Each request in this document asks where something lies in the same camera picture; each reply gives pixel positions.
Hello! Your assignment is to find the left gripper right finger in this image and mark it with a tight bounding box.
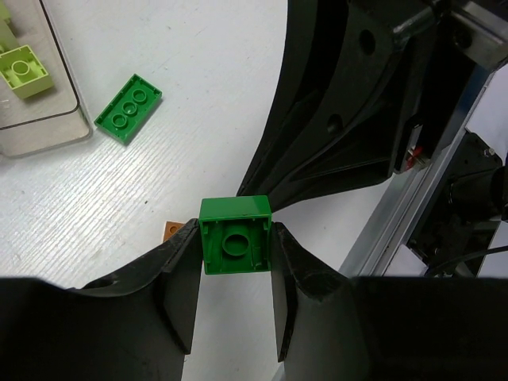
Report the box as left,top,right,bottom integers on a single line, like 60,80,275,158
271,222,507,380

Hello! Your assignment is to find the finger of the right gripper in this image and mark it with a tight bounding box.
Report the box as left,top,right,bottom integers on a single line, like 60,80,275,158
237,1,352,196
269,7,421,210

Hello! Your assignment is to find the small green lego cube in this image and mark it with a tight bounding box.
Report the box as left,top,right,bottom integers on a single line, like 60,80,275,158
198,195,272,275

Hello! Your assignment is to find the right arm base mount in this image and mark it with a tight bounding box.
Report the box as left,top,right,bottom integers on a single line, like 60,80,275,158
408,133,507,277

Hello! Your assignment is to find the green lego plate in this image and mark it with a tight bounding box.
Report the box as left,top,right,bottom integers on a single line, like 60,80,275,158
94,74,163,145

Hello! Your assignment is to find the brown lego plate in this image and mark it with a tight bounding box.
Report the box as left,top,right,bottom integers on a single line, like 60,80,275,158
162,221,185,242

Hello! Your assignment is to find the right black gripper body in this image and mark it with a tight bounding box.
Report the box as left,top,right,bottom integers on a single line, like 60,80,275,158
350,1,475,174

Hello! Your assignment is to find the clear right bin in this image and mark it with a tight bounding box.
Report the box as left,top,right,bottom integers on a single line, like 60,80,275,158
1,1,92,158

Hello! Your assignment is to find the small lime lego brick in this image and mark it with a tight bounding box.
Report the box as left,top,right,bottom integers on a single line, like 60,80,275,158
1,44,54,99

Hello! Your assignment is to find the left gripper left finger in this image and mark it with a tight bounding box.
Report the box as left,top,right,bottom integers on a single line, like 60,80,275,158
1,219,202,380

